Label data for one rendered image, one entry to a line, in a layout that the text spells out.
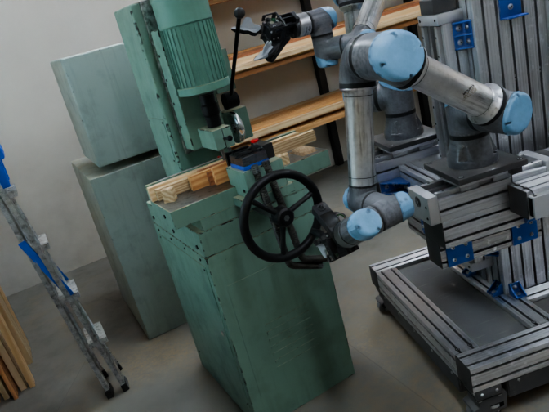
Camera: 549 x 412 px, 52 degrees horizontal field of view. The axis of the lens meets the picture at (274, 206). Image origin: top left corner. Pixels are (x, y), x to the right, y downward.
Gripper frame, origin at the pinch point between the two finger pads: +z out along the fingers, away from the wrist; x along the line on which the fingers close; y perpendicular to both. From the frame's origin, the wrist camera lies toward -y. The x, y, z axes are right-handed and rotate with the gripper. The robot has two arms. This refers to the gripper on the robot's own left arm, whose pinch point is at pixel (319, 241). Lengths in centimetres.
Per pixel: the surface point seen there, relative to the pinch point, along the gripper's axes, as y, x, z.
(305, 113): -93, 118, 205
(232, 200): -24.3, -15.3, 12.8
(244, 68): -128, 77, 172
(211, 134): -48, -11, 15
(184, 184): -38, -25, 23
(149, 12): -95, -12, 12
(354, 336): 42, 24, 75
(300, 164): -26.4, 12.0, 13.7
